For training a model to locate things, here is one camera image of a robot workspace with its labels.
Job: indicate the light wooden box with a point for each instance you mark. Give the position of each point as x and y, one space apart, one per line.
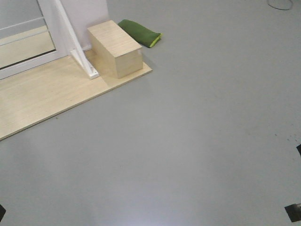
119 52

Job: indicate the green fabric bag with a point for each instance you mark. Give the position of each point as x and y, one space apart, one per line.
140 33

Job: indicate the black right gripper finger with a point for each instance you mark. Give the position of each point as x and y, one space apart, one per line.
294 212
299 149

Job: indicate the white door frame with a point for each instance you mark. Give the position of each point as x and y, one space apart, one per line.
83 14

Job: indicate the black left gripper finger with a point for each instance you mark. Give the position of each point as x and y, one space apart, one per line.
2 212

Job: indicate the white sliding glass door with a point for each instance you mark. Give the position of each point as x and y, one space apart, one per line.
30 35

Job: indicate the white diagonal support brace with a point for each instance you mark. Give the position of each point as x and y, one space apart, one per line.
73 46

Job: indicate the light wooden platform board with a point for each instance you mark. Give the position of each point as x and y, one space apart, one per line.
38 94

